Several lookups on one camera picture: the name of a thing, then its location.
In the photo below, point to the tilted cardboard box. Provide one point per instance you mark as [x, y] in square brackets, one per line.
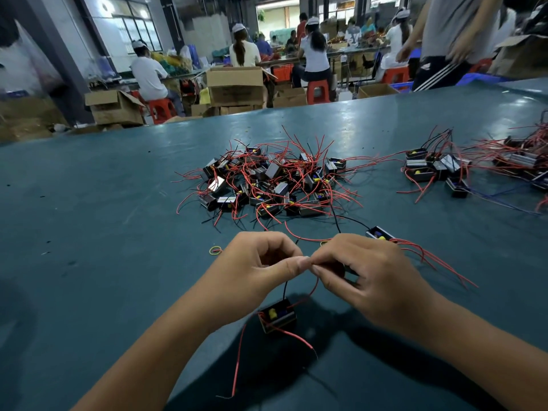
[522, 57]

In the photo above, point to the open cardboard box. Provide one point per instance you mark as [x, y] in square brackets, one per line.
[114, 108]

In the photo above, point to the person's left hand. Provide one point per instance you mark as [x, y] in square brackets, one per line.
[248, 278]

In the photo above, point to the low cardboard box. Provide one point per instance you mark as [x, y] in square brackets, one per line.
[289, 96]

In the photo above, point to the person's right hand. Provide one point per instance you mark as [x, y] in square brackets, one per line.
[377, 282]

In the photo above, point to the large closed cardboard box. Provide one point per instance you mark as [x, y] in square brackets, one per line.
[235, 85]

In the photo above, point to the shallow cardboard box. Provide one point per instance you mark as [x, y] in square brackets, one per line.
[377, 90]

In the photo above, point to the blue plastic crate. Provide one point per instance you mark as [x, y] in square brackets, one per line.
[401, 86]
[479, 78]

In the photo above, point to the yellow rubber band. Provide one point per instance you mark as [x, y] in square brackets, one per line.
[212, 250]

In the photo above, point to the person's left forearm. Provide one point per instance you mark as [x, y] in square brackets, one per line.
[141, 372]

